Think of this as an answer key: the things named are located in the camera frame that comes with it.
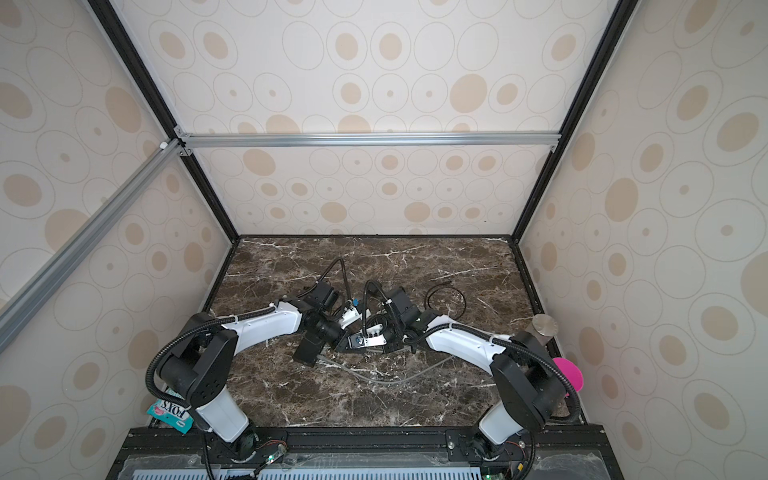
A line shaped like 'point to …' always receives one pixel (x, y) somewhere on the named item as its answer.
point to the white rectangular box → (363, 340)
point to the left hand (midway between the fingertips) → (368, 347)
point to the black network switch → (309, 349)
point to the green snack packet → (174, 415)
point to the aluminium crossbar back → (468, 140)
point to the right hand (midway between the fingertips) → (372, 328)
